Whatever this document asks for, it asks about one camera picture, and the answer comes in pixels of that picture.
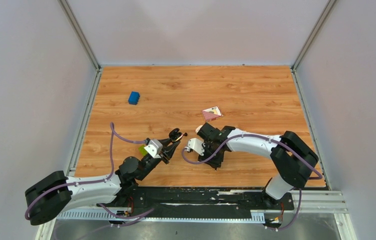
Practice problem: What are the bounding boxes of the white earbud charging case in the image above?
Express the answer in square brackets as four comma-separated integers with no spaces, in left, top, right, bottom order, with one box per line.
[195,125,203,133]

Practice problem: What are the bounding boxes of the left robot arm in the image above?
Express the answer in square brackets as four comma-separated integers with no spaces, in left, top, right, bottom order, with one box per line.
[25,137,181,226]

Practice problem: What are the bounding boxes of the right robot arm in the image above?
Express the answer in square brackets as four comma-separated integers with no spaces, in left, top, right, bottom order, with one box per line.
[187,123,323,209]

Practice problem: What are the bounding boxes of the red pink small box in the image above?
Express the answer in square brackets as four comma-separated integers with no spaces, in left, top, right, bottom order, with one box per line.
[201,106,223,123]

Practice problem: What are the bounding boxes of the orange green toy block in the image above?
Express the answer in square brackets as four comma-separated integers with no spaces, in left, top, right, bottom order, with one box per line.
[138,145,148,156]

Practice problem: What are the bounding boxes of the blue toy block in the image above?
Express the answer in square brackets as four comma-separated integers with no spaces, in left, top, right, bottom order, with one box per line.
[128,91,140,105]

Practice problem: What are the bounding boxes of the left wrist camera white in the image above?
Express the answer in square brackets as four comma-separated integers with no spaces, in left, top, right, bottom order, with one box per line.
[144,139,163,159]

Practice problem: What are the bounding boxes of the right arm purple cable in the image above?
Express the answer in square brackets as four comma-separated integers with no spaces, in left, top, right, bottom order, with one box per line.
[181,133,323,232]

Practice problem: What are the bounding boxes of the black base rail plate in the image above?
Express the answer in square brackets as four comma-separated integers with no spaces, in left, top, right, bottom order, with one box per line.
[105,186,294,219]

